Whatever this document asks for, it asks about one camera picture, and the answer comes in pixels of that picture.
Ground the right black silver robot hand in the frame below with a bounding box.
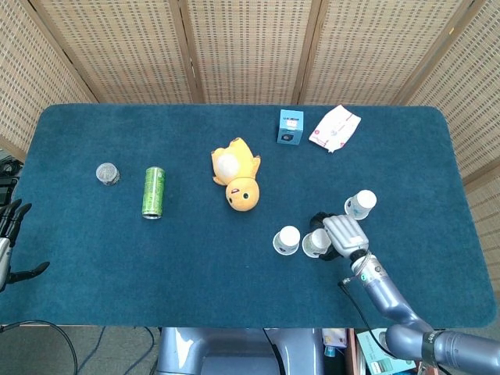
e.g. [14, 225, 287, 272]
[309, 211, 370, 263]

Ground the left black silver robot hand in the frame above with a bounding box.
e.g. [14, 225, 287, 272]
[0, 198, 52, 293]

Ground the white paper cup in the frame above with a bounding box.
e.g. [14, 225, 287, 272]
[344, 189, 378, 221]
[272, 225, 302, 256]
[301, 227, 331, 259]

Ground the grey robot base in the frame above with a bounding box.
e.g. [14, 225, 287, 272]
[155, 327, 326, 375]

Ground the black equipment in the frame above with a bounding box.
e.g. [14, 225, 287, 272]
[0, 148, 21, 207]

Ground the white pink tissue pack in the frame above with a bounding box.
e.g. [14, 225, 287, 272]
[308, 104, 363, 154]

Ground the colourful snack packet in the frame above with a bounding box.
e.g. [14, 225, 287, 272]
[321, 327, 349, 359]

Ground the brown storage crate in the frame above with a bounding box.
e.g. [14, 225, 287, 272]
[345, 328, 430, 375]

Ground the teal product box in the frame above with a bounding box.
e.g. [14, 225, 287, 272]
[355, 328, 417, 375]

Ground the small blue cardboard box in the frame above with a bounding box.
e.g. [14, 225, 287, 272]
[276, 109, 305, 145]

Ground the yellow plush duck toy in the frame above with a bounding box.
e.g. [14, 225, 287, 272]
[211, 137, 262, 213]

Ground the grey round tin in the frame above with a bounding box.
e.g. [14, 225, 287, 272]
[95, 162, 121, 187]

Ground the blue felt table mat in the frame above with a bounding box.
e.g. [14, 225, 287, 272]
[0, 103, 497, 330]

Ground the green drink can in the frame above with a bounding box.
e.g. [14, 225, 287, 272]
[141, 166, 166, 220]

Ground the woven bamboo folding screen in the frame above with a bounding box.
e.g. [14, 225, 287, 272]
[0, 0, 500, 302]

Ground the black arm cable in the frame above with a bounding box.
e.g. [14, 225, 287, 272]
[337, 276, 390, 355]

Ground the black floor cable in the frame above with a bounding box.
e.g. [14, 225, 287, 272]
[0, 320, 79, 375]

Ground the blue floor cable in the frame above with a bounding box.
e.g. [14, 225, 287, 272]
[82, 327, 107, 366]

